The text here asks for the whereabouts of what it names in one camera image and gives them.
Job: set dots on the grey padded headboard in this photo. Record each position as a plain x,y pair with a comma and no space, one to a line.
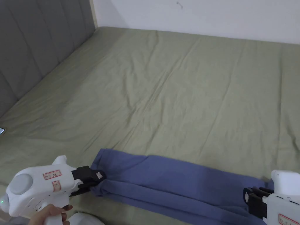
35,42

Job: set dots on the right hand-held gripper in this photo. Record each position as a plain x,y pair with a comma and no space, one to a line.
283,199

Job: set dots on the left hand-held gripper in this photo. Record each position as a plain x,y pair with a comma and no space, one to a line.
35,187

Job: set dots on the phone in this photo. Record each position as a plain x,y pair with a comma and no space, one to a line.
1,131

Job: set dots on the bed with pale green sheet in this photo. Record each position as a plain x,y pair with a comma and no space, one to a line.
178,98

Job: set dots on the blue garment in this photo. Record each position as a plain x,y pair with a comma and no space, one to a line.
164,178

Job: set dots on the person's left hand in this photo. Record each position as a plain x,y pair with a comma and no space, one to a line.
39,216

